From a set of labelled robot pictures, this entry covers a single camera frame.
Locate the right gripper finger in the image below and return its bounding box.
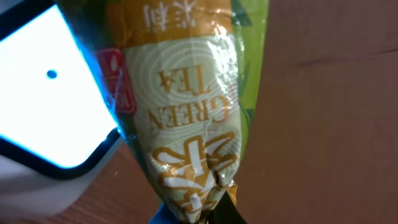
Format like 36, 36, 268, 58
206, 186, 248, 224

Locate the green yellow snack bar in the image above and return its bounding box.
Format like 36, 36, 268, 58
58, 0, 269, 223

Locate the white barcode scanner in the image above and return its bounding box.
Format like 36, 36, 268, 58
1, 1, 122, 219

